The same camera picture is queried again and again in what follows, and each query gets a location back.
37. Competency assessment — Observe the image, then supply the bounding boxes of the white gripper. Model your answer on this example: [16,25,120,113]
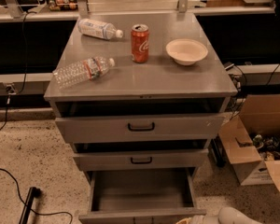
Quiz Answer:
[176,215,219,224]

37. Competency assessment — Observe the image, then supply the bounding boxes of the grey bottom drawer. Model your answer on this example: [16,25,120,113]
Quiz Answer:
[79,168,206,224]

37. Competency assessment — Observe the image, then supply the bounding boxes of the grey drawer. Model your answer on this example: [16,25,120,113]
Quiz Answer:
[74,149,208,171]
[55,114,224,143]
[79,168,206,224]

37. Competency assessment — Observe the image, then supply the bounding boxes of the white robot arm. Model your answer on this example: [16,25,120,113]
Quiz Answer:
[175,207,262,224]

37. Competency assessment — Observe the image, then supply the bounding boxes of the grey top drawer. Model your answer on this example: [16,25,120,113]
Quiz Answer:
[55,114,224,143]

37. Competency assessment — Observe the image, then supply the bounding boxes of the grey middle drawer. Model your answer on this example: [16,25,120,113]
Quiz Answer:
[74,149,208,171]

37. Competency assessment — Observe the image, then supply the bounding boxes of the grey metal drawer cabinet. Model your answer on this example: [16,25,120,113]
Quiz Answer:
[43,10,239,185]

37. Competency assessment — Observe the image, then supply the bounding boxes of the open cardboard box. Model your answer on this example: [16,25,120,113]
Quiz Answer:
[218,94,280,192]

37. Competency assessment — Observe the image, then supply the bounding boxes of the black bar on floor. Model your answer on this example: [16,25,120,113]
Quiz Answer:
[19,187,41,224]

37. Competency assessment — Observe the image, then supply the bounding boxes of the white paper bowl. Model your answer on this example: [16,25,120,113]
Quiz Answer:
[166,38,208,66]

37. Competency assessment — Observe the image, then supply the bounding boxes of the clear crushed water bottle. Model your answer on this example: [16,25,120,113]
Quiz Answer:
[53,57,115,89]

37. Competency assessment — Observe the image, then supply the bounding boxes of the red soda can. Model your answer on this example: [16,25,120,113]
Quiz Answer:
[131,24,149,63]

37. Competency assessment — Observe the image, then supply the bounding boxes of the white labelled water bottle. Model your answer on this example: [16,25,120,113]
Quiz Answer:
[77,19,123,40]

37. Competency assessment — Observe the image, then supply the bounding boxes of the power strip with cables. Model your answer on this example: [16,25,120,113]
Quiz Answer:
[223,62,247,117]

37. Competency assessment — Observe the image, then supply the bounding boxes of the black floor cable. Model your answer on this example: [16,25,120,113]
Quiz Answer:
[0,166,74,224]

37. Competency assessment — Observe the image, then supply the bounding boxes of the black hanging cable left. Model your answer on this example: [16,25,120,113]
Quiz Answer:
[0,10,38,138]

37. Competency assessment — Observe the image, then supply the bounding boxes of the wall power outlet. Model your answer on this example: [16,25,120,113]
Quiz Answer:
[4,83,17,95]

